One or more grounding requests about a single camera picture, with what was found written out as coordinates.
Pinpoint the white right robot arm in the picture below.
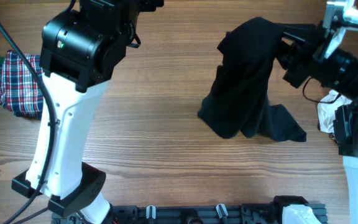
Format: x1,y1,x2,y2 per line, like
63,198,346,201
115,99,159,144
277,22,358,223

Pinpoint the black t-shirt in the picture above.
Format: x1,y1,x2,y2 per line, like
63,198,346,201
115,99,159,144
198,17,306,142

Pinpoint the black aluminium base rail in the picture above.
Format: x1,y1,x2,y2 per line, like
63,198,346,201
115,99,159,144
50,203,328,224

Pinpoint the plaid folded shirt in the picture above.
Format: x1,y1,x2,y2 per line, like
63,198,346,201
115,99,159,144
0,50,44,119

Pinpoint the white crumpled cloth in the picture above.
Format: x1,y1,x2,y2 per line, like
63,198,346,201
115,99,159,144
317,90,352,133

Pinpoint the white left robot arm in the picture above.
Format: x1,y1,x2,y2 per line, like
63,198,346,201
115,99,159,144
11,0,164,223

